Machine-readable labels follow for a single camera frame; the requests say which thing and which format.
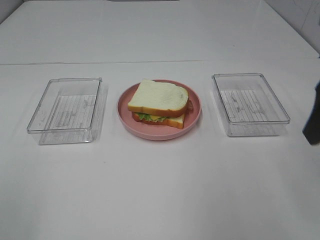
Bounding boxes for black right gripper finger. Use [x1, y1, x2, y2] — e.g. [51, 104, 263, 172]
[302, 82, 320, 145]

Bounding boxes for bacon strip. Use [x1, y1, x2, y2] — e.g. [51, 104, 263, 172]
[186, 99, 194, 113]

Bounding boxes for bread slice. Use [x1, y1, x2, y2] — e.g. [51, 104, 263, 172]
[127, 79, 189, 117]
[133, 114, 185, 129]

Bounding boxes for yellow cheese slice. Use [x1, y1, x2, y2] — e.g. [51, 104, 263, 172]
[147, 115, 167, 123]

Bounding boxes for green lettuce leaf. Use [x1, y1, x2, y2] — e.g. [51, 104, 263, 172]
[132, 112, 154, 123]

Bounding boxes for clear right plastic tray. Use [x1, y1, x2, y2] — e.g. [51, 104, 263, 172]
[212, 73, 291, 137]

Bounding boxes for clear plastic tray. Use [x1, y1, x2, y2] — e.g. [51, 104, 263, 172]
[26, 77, 107, 145]
[212, 73, 291, 137]

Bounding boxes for pink round plate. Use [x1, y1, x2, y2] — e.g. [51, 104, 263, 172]
[117, 79, 202, 141]

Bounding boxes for clear left plastic tray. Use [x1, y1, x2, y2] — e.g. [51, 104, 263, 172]
[26, 77, 107, 145]

